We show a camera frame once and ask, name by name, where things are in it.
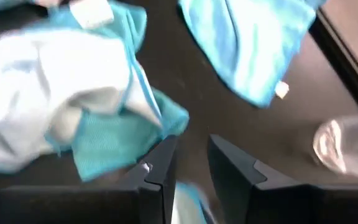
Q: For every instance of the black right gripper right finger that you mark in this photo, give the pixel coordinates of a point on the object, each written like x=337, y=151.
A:
x=291, y=205

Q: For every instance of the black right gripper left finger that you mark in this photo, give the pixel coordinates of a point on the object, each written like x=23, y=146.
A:
x=73, y=205

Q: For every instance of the teal microfiber towel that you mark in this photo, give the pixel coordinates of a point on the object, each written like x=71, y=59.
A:
x=113, y=146

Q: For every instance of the pale blue microfiber towel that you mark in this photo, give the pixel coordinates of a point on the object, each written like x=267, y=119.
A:
x=57, y=77
x=186, y=208

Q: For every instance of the clear plastic spray bottle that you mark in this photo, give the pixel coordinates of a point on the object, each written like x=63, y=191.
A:
x=350, y=146

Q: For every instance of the black table mat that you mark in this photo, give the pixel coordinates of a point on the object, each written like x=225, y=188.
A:
x=204, y=93

